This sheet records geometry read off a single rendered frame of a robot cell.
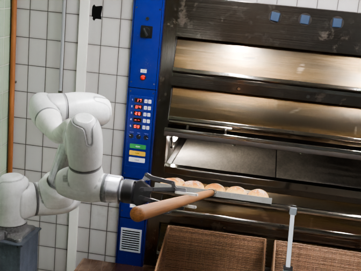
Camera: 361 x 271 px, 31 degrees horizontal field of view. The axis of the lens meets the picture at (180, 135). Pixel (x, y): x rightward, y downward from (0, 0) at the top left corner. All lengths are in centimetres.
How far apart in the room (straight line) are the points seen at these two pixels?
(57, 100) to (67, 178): 54
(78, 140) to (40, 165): 183
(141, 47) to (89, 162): 154
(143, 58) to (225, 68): 44
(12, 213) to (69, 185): 95
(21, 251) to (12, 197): 25
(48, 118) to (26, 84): 129
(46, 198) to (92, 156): 102
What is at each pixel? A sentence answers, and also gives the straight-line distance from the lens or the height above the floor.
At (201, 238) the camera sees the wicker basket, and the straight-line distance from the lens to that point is 360.
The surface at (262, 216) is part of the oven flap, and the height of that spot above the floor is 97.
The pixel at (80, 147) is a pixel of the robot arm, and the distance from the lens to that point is 193.
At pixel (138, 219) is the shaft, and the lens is 122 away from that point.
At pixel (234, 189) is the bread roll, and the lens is 301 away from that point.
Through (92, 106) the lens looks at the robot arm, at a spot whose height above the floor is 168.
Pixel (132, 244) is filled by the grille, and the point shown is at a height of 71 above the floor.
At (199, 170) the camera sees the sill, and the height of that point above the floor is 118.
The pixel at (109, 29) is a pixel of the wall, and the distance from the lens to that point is 347.
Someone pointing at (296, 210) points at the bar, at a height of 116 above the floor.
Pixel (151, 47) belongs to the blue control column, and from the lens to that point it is 340.
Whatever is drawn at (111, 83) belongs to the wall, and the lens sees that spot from 351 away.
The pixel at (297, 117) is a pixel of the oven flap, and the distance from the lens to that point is 342.
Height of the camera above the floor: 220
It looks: 14 degrees down
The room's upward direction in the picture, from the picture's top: 5 degrees clockwise
